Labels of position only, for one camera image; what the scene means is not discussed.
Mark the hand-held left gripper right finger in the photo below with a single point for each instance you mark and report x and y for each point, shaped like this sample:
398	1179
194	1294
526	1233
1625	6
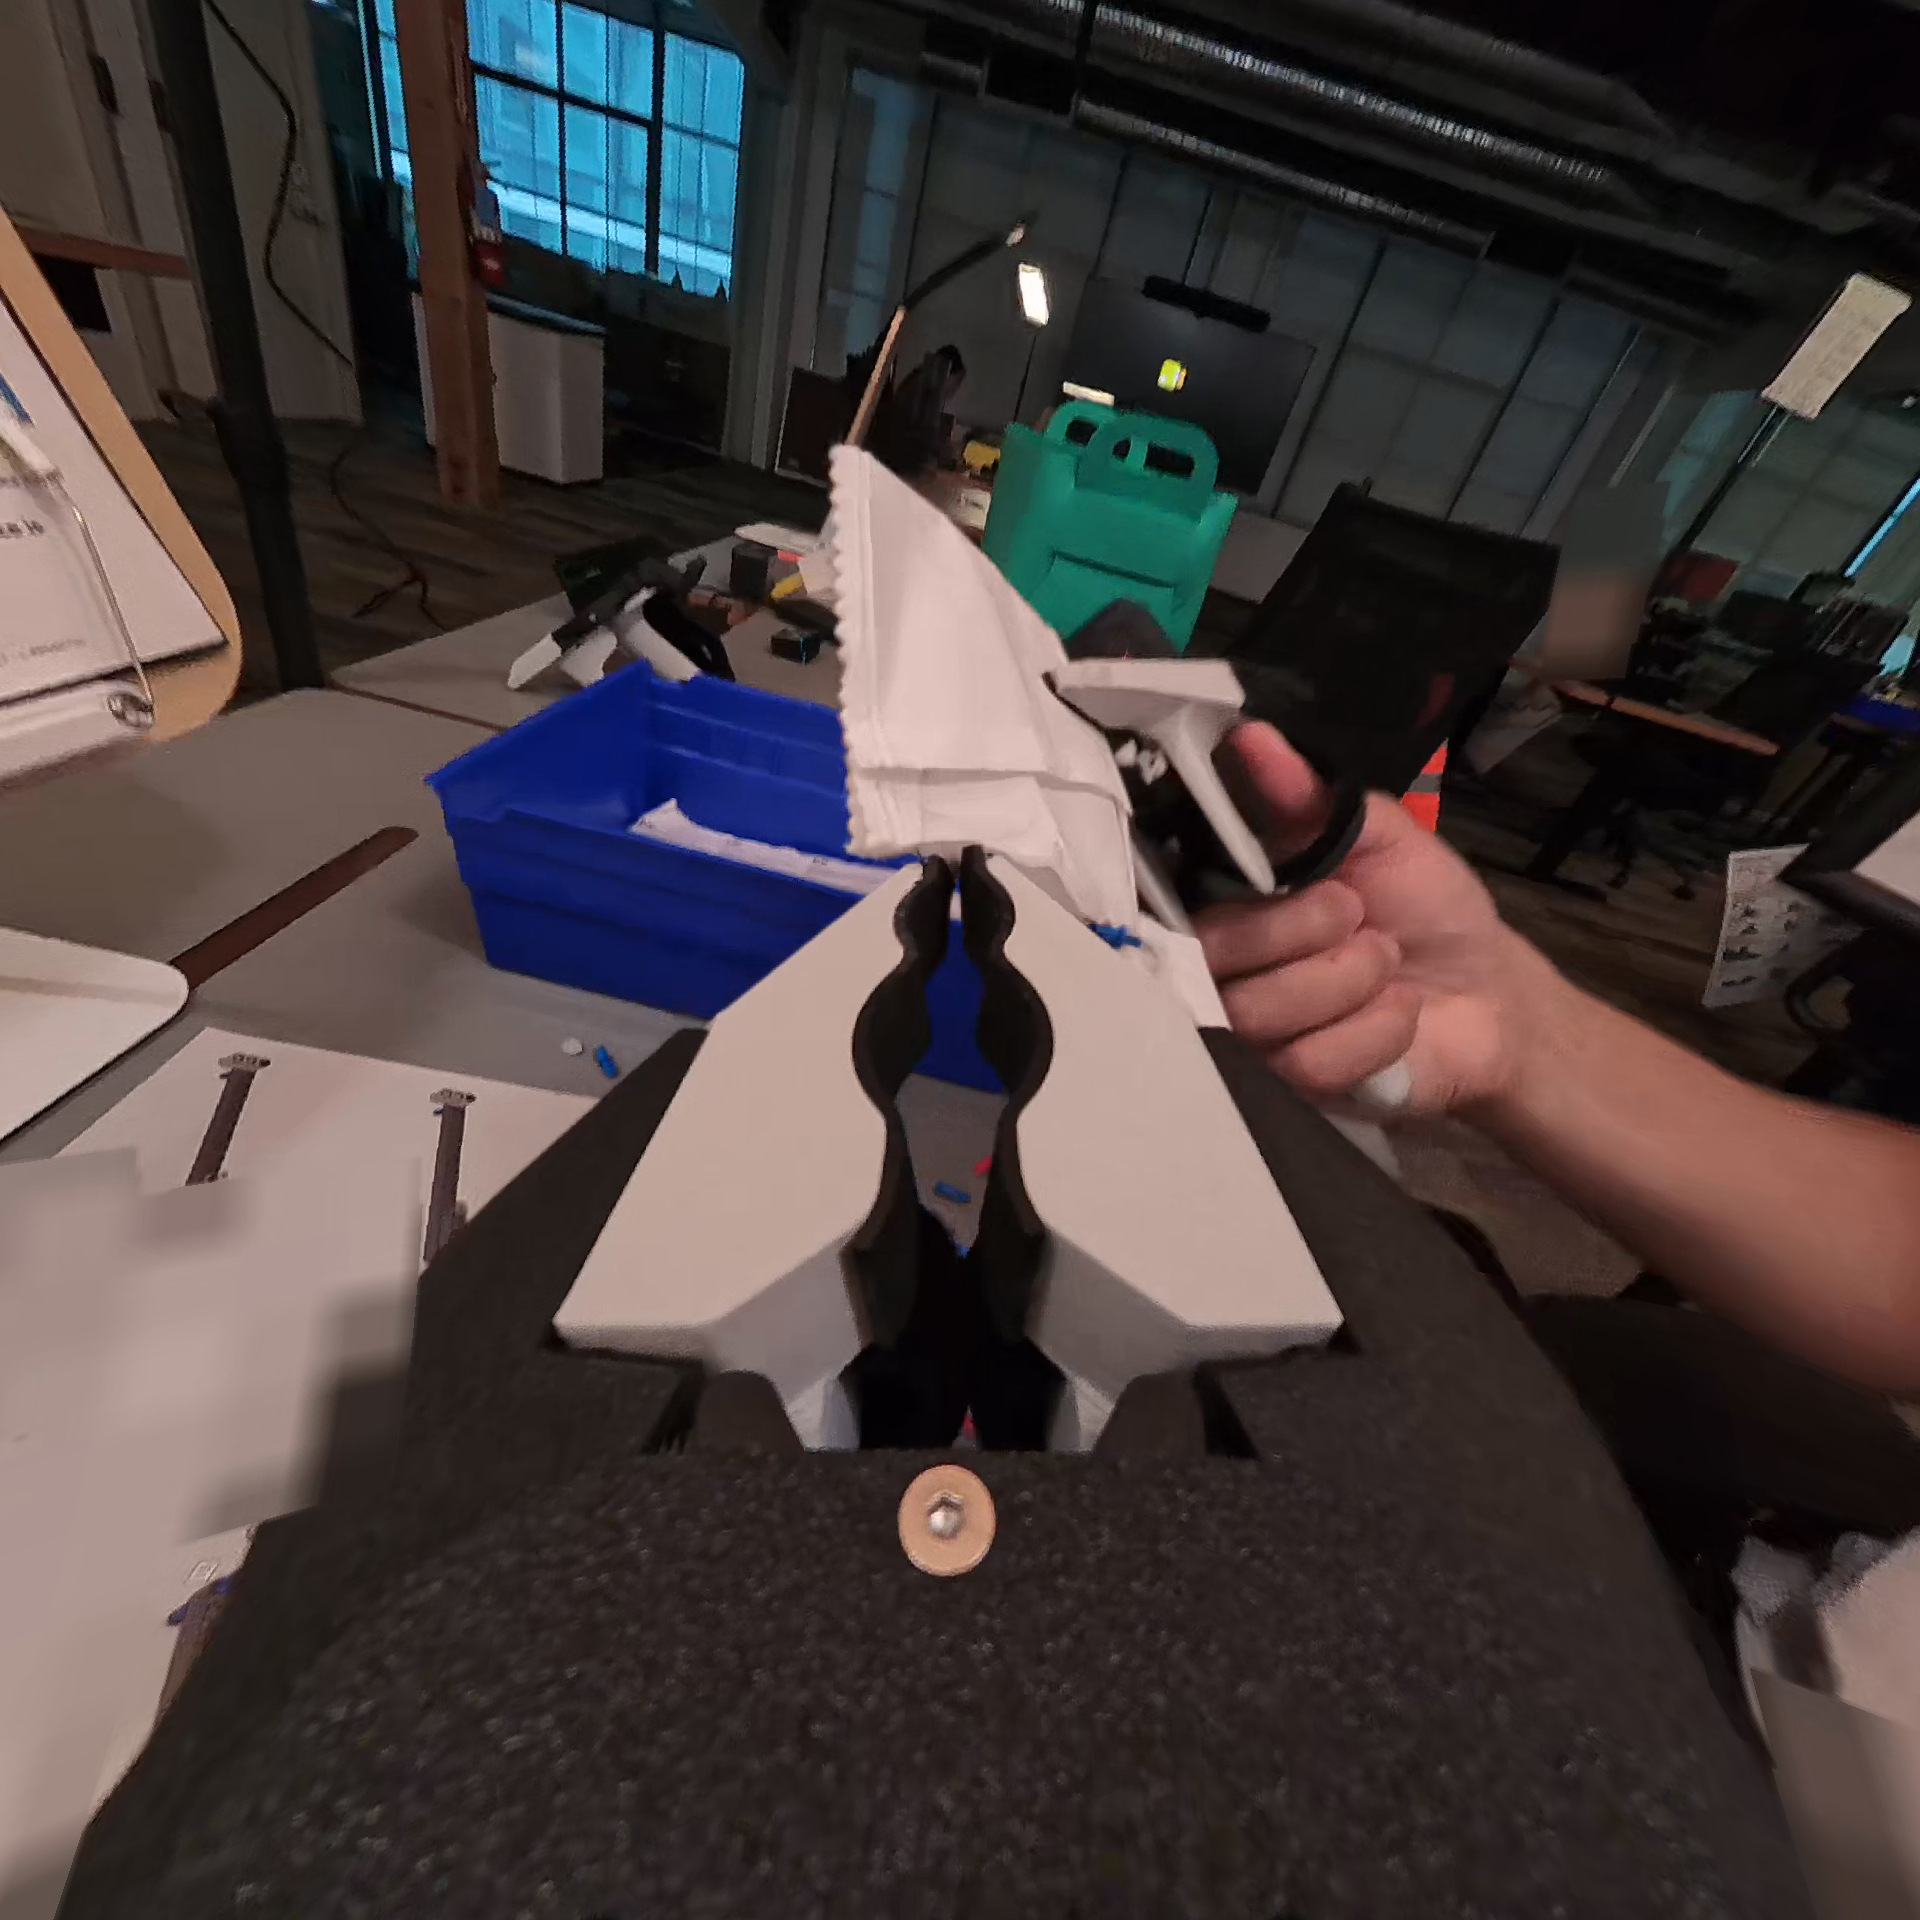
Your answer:
1171	1184

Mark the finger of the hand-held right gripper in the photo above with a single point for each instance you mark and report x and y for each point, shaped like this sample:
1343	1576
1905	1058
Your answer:
1154	691

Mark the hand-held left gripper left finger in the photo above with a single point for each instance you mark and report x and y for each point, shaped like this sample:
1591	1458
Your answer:
735	1184

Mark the small white paper bag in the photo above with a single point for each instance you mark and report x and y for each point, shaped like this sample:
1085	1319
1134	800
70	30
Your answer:
945	691

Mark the blue plastic bin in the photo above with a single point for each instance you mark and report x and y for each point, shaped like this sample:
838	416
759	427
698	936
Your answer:
569	902

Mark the person's right forearm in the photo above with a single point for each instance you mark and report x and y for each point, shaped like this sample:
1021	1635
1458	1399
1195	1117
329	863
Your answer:
1723	1184

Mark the lego instruction booklet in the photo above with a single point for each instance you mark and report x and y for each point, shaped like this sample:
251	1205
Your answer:
329	1142

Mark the person's right hand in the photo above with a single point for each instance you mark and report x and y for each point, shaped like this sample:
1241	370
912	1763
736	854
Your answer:
1395	960

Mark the green tote bag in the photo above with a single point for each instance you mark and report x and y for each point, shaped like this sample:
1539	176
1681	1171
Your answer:
1110	555

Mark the orange traffic cone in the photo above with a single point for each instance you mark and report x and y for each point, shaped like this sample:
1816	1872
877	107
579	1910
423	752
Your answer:
1429	787

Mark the flat white paper bag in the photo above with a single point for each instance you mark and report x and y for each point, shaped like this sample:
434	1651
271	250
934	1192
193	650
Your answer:
721	840

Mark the black desk lamp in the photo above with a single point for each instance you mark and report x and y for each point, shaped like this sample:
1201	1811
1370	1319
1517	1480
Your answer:
961	270

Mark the spare hand-held gripper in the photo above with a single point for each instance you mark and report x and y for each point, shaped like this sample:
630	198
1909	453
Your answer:
645	629

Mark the printed paper sheet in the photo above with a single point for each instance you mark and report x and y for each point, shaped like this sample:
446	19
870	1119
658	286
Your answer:
1770	931

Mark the grey background table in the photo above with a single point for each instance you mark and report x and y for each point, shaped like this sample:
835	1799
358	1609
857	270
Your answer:
451	661

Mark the white cabinet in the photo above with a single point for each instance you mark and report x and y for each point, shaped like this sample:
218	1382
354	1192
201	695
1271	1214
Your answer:
546	399

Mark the white sign stand base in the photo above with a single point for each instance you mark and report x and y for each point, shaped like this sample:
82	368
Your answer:
75	1021

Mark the large window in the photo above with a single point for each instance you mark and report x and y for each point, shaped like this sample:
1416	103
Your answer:
600	149

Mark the white shirt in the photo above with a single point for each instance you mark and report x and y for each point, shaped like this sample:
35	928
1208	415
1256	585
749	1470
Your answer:
1829	1622

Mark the wooden instruction sign board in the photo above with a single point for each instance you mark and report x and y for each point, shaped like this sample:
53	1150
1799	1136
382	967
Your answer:
89	599

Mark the black steel column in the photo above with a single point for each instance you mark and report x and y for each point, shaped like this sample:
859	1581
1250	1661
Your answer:
240	451

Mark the black wall screen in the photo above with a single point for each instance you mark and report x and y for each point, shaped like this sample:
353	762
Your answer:
1261	389

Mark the wooden post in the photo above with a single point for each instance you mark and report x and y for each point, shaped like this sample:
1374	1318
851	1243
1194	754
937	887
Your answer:
451	299

